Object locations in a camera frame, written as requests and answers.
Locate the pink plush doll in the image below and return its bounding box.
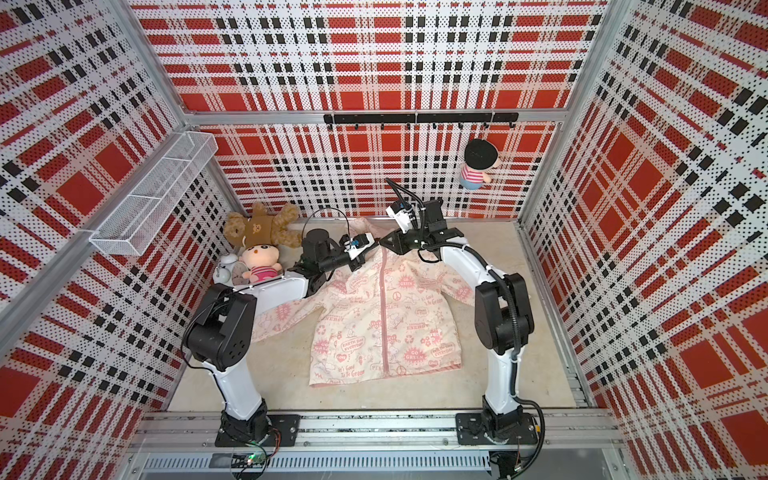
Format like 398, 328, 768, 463
240, 244, 283, 284

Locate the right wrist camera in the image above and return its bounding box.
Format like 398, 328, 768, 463
386, 200, 414, 233

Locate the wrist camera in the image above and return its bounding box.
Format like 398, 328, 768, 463
344, 233, 374, 260
386, 200, 414, 233

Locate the white wire mesh basket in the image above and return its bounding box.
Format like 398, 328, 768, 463
89, 131, 217, 257

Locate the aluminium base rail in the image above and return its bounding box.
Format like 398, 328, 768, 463
119, 408, 632, 479

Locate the blue striped hanging doll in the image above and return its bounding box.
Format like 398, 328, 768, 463
459, 138, 499, 191

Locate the cream pink printed jacket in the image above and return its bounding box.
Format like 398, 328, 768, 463
252, 247, 474, 386

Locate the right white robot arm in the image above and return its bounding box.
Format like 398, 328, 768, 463
380, 200, 545, 445

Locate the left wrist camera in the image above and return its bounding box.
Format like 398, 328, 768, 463
344, 233, 374, 260

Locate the pale blue alarm clock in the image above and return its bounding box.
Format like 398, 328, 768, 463
213, 253, 248, 287

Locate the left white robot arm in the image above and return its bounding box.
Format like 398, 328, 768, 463
181, 229, 378, 447

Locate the green circuit board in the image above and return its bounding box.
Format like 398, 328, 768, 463
230, 452, 268, 473

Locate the black hook rail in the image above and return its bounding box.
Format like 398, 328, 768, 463
323, 111, 520, 128

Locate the brown teddy bear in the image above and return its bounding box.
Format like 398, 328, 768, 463
223, 202, 302, 249

